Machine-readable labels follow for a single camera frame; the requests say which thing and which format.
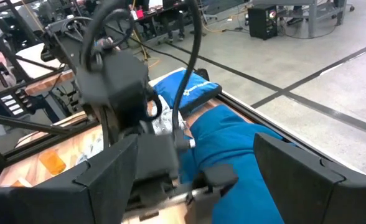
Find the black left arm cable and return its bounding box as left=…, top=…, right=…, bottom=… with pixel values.
left=80, top=0, right=202, bottom=149

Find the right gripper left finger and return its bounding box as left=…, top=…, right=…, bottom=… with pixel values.
left=0, top=133, right=139, bottom=224

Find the dark blue scrub cloth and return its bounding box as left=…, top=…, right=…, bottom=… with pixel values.
left=178, top=104, right=296, bottom=224

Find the black computer tower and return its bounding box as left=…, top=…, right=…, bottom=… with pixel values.
left=247, top=3, right=279, bottom=40

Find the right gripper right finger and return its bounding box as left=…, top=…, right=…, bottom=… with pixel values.
left=253, top=132, right=366, bottom=224

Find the grey metal desk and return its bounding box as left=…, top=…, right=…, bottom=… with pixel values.
left=253, top=0, right=349, bottom=38

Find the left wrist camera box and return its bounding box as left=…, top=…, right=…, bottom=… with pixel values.
left=135, top=133, right=181, bottom=182

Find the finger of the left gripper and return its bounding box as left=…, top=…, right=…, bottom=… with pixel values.
left=203, top=164, right=239, bottom=197
left=126, top=179, right=185, bottom=215

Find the orange pill bottle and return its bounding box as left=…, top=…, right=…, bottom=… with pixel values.
left=39, top=149, right=67, bottom=177

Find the blue first aid pouch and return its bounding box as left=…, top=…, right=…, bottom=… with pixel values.
left=152, top=68, right=223, bottom=114

